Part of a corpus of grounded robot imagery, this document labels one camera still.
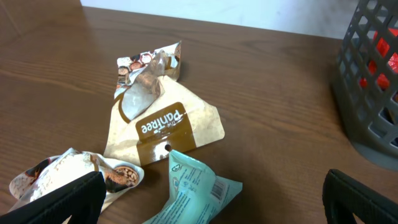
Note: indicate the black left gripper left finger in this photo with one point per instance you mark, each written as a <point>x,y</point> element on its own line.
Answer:
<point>80,201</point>

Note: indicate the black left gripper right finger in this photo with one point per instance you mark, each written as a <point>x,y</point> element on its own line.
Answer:
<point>344,199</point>

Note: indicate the teal snack packet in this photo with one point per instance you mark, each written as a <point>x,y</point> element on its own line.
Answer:
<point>196,193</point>

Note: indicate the lower beige mushroom pouch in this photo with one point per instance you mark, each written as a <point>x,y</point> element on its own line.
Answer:
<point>56,171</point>

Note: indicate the beige mushroom pouch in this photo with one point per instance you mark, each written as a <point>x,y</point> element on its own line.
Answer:
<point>56,171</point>
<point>153,113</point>

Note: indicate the upper beige mushroom pouch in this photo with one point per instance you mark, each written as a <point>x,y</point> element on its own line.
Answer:
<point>153,113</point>

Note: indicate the grey plastic basket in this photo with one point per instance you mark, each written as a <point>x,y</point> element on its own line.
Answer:
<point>365,83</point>

